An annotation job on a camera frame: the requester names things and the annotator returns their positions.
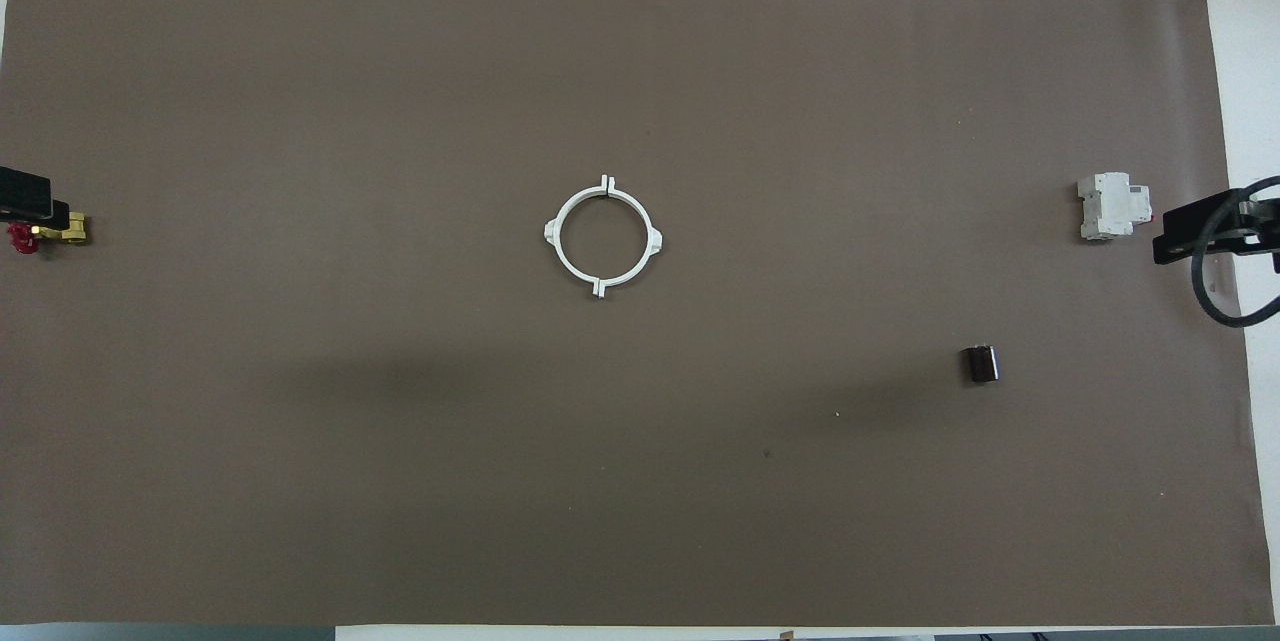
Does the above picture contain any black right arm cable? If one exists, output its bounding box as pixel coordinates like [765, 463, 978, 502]
[1190, 175, 1280, 328]

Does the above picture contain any brass valve with red handle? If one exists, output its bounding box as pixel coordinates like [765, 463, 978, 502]
[8, 214, 91, 257]

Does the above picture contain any small dark brown cylinder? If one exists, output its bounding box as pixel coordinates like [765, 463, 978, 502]
[961, 345, 1002, 386]

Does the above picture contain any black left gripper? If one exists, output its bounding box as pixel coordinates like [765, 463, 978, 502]
[0, 166, 71, 228]

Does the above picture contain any white circuit breaker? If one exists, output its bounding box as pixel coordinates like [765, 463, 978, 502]
[1077, 172, 1153, 242]

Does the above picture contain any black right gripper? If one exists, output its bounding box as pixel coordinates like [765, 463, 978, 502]
[1152, 187, 1280, 267]

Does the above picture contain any brown paper table mat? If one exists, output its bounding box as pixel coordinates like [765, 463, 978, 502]
[0, 0, 1276, 627]

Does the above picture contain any white half-ring pipe clamp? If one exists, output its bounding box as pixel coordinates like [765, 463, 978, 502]
[543, 176, 607, 300]
[598, 176, 665, 300]

